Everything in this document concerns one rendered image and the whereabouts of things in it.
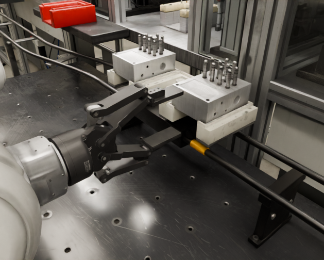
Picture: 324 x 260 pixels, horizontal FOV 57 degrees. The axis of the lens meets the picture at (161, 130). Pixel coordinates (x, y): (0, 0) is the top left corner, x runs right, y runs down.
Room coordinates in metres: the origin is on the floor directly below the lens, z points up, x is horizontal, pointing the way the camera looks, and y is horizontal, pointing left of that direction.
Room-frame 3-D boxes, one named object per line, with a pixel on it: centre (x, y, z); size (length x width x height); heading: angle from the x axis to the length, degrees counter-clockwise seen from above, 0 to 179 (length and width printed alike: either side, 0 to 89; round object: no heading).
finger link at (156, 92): (0.43, 0.02, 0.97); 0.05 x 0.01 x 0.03; 130
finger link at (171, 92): (0.45, 0.00, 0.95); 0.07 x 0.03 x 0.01; 130
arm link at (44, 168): (0.31, 0.17, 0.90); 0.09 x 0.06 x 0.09; 40
